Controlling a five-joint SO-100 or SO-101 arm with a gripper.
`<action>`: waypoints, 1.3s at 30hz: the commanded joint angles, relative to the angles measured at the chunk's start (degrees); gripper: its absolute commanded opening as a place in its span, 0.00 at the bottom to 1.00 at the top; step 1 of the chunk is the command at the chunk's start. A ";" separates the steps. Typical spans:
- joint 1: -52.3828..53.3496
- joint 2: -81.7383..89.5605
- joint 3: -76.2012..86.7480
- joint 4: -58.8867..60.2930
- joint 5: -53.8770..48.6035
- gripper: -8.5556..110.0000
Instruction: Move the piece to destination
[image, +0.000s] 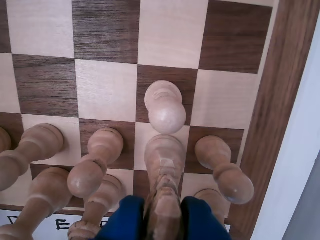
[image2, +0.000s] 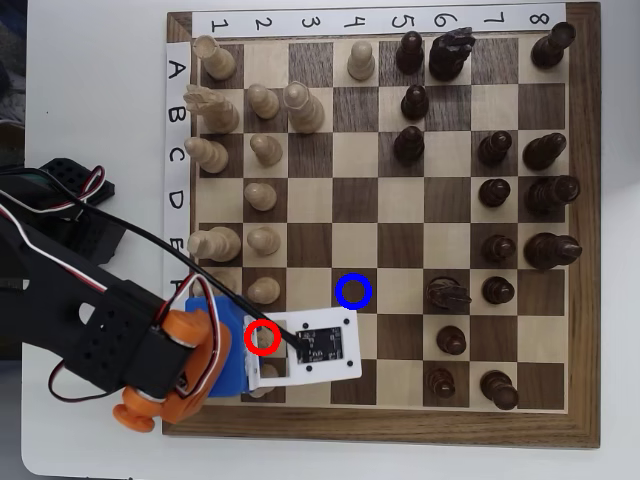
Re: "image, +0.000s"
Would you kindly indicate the light wooden rook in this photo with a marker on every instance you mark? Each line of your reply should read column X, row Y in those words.
column 221, row 212

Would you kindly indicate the light wooden king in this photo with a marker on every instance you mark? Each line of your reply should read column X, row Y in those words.
column 45, row 190

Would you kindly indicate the light wooden knight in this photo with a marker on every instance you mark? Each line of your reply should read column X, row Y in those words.
column 163, row 162

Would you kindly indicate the wooden chessboard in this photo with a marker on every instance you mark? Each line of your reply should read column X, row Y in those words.
column 45, row 82

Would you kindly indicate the light wooden bishop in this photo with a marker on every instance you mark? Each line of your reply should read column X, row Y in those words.
column 100, row 207

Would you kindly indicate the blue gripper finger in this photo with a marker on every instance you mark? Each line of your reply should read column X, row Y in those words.
column 200, row 220
column 125, row 220

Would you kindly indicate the light wooden pawn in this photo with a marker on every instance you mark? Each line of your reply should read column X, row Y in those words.
column 5, row 140
column 167, row 117
column 85, row 180
column 42, row 142
column 225, row 175

